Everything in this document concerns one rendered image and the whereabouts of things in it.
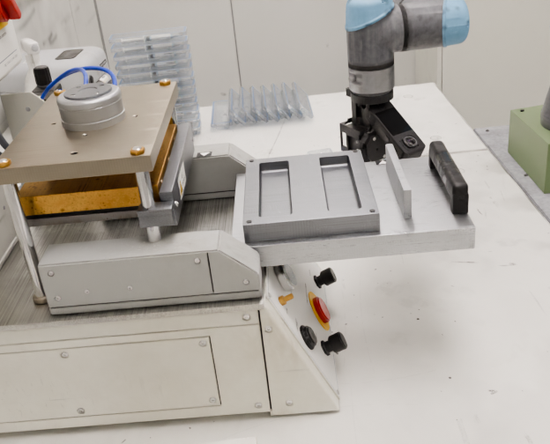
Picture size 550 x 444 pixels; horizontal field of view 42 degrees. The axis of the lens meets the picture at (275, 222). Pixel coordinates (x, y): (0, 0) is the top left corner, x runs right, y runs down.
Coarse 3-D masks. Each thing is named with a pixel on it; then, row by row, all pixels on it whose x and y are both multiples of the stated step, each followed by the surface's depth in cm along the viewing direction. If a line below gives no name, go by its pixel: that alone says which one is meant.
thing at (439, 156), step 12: (432, 144) 100; (444, 144) 100; (432, 156) 99; (444, 156) 95; (432, 168) 102; (444, 168) 93; (456, 168) 92; (444, 180) 92; (456, 180) 89; (456, 192) 88; (456, 204) 89; (468, 204) 89
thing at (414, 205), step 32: (416, 160) 105; (384, 192) 97; (416, 192) 96; (448, 192) 95; (384, 224) 89; (416, 224) 88; (448, 224) 88; (288, 256) 88; (320, 256) 88; (352, 256) 88
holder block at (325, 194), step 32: (256, 160) 104; (288, 160) 103; (320, 160) 103; (352, 160) 101; (256, 192) 95; (288, 192) 97; (320, 192) 93; (352, 192) 95; (256, 224) 87; (288, 224) 87; (320, 224) 87; (352, 224) 87
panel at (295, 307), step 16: (272, 272) 93; (304, 272) 108; (272, 288) 89; (304, 288) 104; (320, 288) 113; (272, 304) 86; (288, 304) 93; (304, 304) 100; (288, 320) 89; (304, 320) 96; (320, 320) 103; (304, 336) 91; (320, 336) 99; (320, 352) 95; (320, 368) 92; (336, 384) 95
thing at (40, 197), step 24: (168, 144) 95; (24, 192) 86; (48, 192) 85; (72, 192) 84; (96, 192) 84; (120, 192) 84; (48, 216) 86; (72, 216) 86; (96, 216) 86; (120, 216) 86
